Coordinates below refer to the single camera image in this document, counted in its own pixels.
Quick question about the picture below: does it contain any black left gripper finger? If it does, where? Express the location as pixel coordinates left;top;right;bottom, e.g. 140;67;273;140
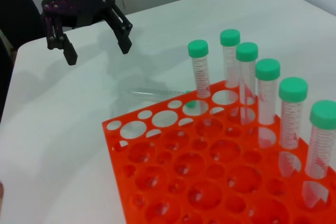
41;5;78;66
104;2;133;55

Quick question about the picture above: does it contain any green-capped clear test tube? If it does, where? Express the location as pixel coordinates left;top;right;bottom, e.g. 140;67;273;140
219;29;241;104
127;88;196;109
187;39;212;113
255;58;281;148
235;42;259;125
278;77;309;177
301;100;336;209

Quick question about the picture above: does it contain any orange test tube rack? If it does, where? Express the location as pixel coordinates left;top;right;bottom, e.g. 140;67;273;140
101;79;336;224

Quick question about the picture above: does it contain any large black object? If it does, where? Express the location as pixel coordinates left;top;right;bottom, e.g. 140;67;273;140
0;0;47;50

